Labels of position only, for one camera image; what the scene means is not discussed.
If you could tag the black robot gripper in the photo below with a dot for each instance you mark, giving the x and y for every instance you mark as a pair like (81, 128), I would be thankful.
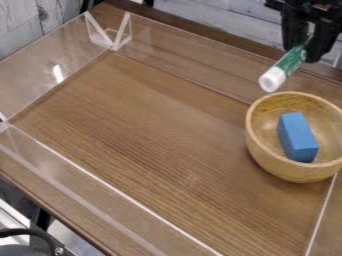
(310, 21)

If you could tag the green and white marker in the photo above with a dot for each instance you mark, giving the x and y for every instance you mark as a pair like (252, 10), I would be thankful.
(276, 76)

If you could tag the brown wooden bowl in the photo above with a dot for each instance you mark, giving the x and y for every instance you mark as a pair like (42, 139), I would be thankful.
(325, 119)

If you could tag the blue rectangular block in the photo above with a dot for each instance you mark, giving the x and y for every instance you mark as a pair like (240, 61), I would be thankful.
(297, 138)

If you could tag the clear acrylic corner bracket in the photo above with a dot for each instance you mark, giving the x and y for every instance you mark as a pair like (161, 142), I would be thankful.
(110, 38)

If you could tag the black metal table frame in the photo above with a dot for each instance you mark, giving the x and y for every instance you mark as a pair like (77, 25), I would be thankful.
(25, 224)

